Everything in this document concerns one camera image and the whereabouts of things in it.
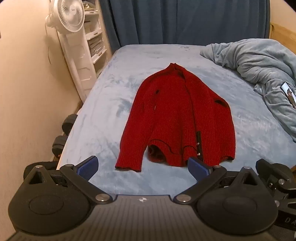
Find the wooden bed frame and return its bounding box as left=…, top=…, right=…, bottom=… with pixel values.
left=269, top=22, right=296, bottom=44

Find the smartphone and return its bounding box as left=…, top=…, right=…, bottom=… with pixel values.
left=281, top=82, right=296, bottom=108

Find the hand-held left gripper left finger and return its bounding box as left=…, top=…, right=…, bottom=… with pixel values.
left=23, top=156, right=114, bottom=204

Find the black dumbbell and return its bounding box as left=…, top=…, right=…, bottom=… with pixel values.
left=61, top=113, right=78, bottom=136
left=52, top=135, right=69, bottom=155

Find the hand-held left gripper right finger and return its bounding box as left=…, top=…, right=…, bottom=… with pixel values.
left=173, top=157, right=264, bottom=204

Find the grey-blue fleece blanket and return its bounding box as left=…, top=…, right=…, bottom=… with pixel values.
left=200, top=39, right=296, bottom=135

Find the red knit cardigan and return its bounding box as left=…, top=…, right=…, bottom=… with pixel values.
left=115, top=62, right=236, bottom=172

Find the bed with light blue sheet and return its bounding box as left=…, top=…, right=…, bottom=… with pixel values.
left=57, top=44, right=296, bottom=196

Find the white shelf unit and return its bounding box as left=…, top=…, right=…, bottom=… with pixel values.
left=57, top=0, right=114, bottom=102

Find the thin fan cable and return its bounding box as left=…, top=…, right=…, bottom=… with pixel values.
left=46, top=23, right=53, bottom=66

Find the white electric fan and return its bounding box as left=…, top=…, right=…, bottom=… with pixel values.
left=45, top=0, right=85, bottom=33

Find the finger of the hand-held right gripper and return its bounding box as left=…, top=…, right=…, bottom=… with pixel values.
left=255, top=159, right=294, bottom=194

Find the dark blue curtain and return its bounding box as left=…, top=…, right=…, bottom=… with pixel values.
left=100, top=0, right=271, bottom=53

